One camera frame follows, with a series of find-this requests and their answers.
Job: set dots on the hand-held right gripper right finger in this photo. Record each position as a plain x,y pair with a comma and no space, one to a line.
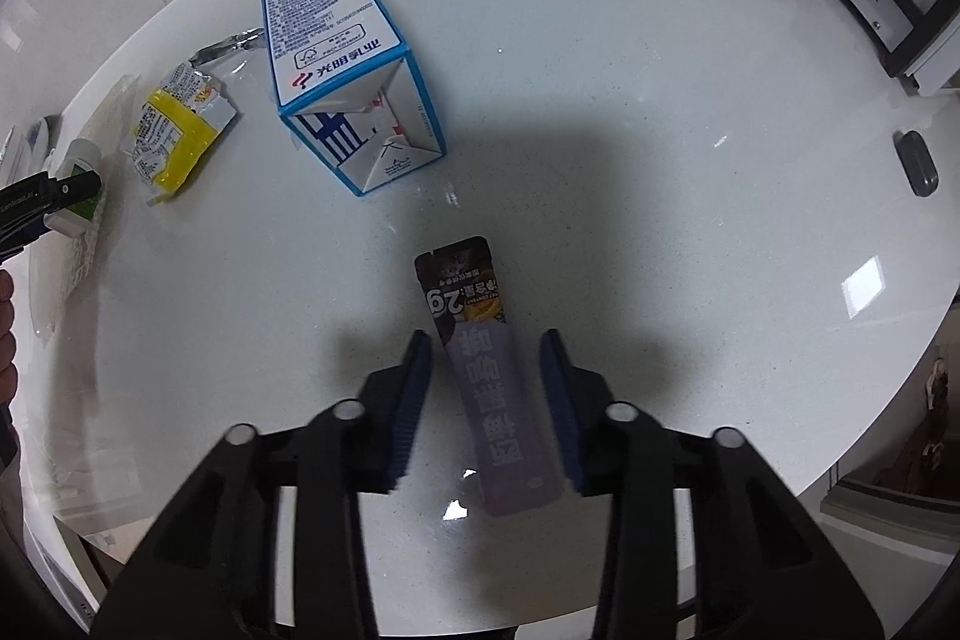
562,400

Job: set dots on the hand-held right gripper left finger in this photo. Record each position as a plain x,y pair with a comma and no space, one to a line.
409,415

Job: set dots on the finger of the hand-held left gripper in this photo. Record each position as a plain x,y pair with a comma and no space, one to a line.
75,187

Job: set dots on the small white plastic container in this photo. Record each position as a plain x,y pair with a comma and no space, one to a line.
79,154

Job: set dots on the purple sachet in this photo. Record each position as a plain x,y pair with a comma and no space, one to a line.
499,415

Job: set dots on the bubble wrap sheet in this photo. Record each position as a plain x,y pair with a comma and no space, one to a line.
75,280

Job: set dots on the blue and white milk carton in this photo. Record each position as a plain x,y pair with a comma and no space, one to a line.
330,40

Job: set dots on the person's left hand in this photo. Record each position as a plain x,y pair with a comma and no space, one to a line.
6,306

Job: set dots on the yellow snack wrapper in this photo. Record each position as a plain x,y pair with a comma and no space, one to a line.
176,134

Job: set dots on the silver foil wrapper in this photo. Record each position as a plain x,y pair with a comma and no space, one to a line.
225,46

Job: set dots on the small dark grey device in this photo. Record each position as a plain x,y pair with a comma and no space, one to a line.
916,164

